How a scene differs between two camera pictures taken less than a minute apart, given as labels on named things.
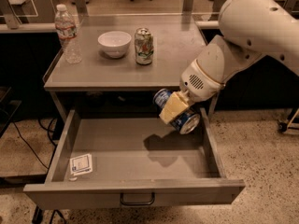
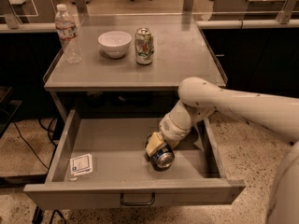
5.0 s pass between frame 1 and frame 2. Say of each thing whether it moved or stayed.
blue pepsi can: moved
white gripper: moved
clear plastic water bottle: stayed
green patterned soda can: stayed
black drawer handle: stayed
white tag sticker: stayed
